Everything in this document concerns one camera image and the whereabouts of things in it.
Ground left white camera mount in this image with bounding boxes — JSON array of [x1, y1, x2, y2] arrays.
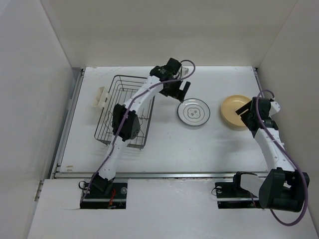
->
[[179, 67, 189, 78]]

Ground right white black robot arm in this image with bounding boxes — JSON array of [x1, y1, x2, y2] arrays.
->
[[231, 97, 310, 212]]

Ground white plastic cutlery holder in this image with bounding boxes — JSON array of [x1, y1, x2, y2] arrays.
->
[[92, 87, 111, 109]]

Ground black wire dish rack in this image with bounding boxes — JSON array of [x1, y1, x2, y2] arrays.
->
[[94, 75, 155, 149]]

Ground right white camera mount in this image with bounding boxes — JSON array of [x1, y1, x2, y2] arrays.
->
[[269, 101, 281, 117]]

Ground white plate black outline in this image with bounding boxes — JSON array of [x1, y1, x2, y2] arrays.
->
[[177, 98, 211, 127]]

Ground yellow plate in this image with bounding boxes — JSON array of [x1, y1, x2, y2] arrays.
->
[[220, 95, 251, 127], [222, 118, 248, 131]]

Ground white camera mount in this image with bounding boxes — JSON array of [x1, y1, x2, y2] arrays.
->
[[179, 67, 189, 78], [269, 101, 281, 117]]

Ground metal rail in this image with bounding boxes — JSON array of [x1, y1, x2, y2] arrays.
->
[[51, 170, 270, 179]]

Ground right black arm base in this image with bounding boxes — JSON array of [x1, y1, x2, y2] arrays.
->
[[215, 171, 269, 209]]

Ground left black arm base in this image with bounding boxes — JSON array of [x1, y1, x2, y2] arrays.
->
[[78, 179, 128, 210]]

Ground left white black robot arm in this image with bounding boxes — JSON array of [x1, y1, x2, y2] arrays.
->
[[84, 58, 195, 198]]

